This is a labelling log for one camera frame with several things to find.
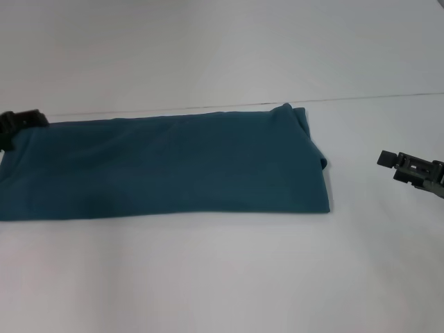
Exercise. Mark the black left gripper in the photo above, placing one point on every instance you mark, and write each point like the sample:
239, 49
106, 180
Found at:
6, 128

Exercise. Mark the teal t-shirt with FREE print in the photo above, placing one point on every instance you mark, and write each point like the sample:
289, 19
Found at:
156, 163

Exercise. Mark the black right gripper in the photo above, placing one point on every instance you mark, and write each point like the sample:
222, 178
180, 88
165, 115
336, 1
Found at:
421, 171

